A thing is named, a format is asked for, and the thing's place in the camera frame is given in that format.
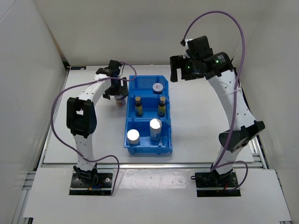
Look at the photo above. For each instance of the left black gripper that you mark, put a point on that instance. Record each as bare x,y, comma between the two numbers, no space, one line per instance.
122,90

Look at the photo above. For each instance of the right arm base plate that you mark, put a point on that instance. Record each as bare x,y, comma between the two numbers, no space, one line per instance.
207,185

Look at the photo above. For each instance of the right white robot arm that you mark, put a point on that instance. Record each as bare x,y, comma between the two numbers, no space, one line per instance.
199,61

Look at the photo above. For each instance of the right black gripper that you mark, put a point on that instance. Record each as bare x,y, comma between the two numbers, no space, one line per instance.
178,62

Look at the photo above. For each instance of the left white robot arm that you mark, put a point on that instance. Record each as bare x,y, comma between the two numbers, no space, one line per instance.
81,117

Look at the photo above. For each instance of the middle blue storage bin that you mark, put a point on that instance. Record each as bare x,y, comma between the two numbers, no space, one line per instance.
150,105

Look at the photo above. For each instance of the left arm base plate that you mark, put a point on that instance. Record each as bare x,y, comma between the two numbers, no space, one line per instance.
91,184

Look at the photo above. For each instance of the blue storage bin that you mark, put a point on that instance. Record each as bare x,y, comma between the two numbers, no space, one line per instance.
143,85
146,145
150,105

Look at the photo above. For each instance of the far blue storage bin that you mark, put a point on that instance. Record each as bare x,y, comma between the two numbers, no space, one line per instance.
143,85

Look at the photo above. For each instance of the silver-lid bead jar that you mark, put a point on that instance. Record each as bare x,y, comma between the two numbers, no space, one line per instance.
155,129
133,137

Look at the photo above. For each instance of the near blue storage bin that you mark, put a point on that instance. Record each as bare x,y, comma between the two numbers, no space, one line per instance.
146,145

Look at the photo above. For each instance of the yellow-label sauce bottle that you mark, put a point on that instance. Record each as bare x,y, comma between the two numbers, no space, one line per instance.
138,106
162,106

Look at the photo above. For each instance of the aluminium table edge rail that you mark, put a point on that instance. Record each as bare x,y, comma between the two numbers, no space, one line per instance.
256,164

